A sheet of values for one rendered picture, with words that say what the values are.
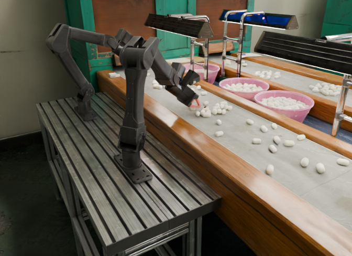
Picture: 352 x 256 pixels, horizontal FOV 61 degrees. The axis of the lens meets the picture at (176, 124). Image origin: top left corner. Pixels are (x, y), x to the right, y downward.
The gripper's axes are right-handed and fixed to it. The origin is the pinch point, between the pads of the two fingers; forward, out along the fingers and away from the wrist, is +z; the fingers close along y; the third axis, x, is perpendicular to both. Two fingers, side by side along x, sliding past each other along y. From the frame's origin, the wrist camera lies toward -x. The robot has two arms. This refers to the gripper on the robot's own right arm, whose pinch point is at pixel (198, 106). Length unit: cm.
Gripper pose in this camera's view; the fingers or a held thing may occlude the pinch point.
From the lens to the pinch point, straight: 139.1
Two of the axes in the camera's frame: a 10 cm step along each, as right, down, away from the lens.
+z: 6.8, 4.3, 6.0
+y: -4.8, -3.6, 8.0
